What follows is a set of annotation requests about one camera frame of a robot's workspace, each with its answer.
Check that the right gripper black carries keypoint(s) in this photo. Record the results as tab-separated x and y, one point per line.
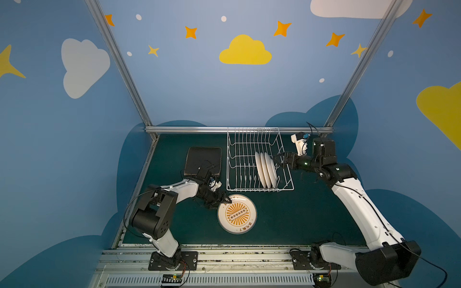
288	159

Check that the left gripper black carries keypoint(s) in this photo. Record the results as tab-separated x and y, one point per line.
218	196

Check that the white round plate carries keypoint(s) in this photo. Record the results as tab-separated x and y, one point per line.
259	168
239	216
271	170
265	170

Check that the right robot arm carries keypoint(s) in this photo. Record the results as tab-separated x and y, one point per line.
388	256

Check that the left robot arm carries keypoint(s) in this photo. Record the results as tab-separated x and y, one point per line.
152	216

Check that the left controller board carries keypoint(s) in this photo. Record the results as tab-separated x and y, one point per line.
171	280

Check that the controller board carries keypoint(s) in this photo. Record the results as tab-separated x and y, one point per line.
322	281
171	280

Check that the right controller board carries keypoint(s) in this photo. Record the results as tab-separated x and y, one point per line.
322	281

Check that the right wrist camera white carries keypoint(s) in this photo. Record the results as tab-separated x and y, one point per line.
300	140

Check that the white wire dish rack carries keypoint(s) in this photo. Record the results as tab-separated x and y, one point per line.
241	172

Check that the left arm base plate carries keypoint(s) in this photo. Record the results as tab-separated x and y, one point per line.
179	261

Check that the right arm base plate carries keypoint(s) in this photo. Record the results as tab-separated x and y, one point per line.
307	260

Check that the aluminium rear frame rail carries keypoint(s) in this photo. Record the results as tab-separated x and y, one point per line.
224	130

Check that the front aluminium rail bed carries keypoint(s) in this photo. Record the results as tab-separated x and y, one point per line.
219	266

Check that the right aluminium frame post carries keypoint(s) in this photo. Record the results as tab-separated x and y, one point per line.
378	37

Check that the aluminium frame post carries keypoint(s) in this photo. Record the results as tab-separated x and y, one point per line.
97	13
378	37

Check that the left aluminium frame post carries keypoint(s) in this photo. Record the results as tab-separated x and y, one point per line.
97	13

